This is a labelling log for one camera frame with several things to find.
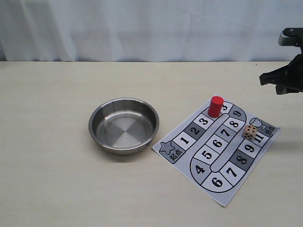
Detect wooden die with black pips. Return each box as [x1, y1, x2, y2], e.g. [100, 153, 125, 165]
[242, 124, 257, 140]

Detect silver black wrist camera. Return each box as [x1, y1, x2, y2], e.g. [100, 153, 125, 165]
[278, 27, 303, 47]

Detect red cylinder game piece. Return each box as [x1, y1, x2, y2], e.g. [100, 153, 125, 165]
[208, 96, 224, 118]

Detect printed paper game board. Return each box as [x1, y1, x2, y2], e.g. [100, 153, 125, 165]
[153, 100, 280, 206]

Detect stainless steel round bowl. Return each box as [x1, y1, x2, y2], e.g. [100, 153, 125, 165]
[88, 97, 160, 156]

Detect white curtain backdrop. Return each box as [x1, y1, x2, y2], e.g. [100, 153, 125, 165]
[0, 0, 303, 61]

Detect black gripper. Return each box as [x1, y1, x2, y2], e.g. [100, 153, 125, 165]
[259, 53, 303, 95]

